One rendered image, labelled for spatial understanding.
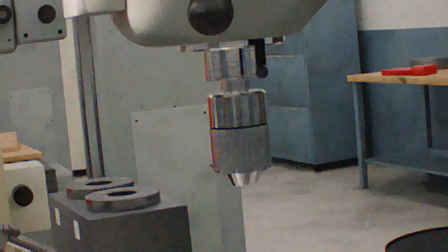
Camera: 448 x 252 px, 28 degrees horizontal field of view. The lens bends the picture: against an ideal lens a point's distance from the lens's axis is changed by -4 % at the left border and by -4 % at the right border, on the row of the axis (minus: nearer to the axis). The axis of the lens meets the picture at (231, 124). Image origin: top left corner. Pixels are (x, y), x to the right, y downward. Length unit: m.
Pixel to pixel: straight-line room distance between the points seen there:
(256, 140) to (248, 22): 0.10
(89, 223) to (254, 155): 0.34
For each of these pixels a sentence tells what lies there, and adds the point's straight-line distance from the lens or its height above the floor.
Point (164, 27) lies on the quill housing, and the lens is 0.67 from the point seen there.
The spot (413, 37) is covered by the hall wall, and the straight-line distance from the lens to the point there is 7.71.
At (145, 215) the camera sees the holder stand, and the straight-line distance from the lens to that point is 1.04.
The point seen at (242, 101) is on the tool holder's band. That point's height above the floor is 1.26.
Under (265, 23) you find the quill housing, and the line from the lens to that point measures 0.68.
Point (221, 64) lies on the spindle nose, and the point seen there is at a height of 1.29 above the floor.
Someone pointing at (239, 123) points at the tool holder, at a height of 1.25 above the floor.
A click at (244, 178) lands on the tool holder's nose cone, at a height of 1.20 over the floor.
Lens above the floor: 1.32
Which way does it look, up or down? 6 degrees down
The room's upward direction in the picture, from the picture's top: 5 degrees counter-clockwise
